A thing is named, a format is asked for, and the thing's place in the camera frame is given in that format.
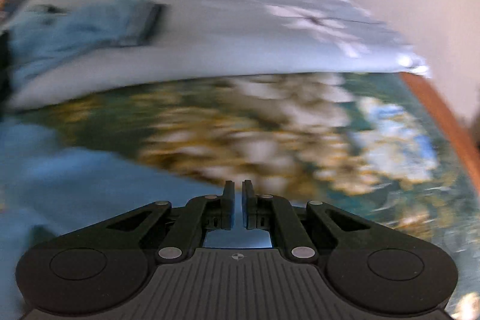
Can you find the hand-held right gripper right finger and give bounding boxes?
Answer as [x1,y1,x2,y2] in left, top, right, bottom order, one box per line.
[241,179,373,264]

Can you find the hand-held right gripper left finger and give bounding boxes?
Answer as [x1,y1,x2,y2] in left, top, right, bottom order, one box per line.
[107,180,236,264]

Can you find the light blue pants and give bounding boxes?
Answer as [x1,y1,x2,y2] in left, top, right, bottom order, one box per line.
[0,118,271,320]

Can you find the teal floral bed sheet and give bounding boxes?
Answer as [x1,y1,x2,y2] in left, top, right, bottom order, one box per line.
[0,72,474,320]

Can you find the blue denim jeans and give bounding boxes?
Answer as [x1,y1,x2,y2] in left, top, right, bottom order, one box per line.
[7,0,168,88]

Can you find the wooden bed frame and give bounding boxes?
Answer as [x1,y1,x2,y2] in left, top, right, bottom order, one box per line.
[399,73,480,190]

